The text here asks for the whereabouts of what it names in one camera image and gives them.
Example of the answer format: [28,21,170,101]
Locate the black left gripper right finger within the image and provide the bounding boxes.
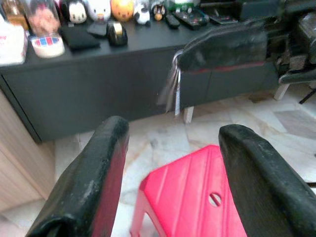
[218,124,316,237]

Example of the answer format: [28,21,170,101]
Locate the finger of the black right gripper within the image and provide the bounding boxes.
[179,24,269,75]

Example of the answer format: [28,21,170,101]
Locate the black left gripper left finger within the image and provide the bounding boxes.
[24,115,130,237]

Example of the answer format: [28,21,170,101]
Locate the black flat device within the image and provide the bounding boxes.
[209,14,239,25]

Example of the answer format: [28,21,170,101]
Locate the black electronics box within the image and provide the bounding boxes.
[199,0,284,22]

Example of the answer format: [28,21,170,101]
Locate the black remote with coloured buttons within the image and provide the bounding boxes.
[173,8,210,31]

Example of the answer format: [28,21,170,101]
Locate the black stand leg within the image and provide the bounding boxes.
[299,88,316,104]

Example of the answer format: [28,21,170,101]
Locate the small black remote control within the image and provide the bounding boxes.
[164,13,181,30]

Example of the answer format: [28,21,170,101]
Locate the green and white container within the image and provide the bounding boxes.
[167,0,200,12]

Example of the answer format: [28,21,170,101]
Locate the light wood cabinet panel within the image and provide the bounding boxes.
[0,91,56,213]

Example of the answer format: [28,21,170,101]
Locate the red plastic stool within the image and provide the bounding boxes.
[129,144,247,237]

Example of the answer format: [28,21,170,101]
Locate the black spotted cow plush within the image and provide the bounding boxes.
[134,2,151,26]

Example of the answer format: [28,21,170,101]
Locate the dark grey sideboard cabinet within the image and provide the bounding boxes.
[0,14,290,144]

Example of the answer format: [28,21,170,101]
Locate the black tape dispenser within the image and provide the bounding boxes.
[106,21,128,47]

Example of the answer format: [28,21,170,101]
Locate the orange round plush toy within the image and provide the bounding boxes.
[110,0,135,22]

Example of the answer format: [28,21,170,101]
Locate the small black pouch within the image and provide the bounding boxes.
[86,22,109,38]

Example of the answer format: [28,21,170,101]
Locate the white tape roll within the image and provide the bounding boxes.
[29,34,66,59]

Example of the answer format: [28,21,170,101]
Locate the black and white plush toy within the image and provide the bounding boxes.
[61,0,88,25]

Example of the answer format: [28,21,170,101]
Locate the white tissue pack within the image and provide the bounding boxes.
[0,13,28,65]

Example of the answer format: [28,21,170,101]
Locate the clear jar with doll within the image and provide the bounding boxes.
[23,0,61,38]

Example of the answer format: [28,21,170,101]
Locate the amber bottle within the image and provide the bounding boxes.
[1,0,30,30]

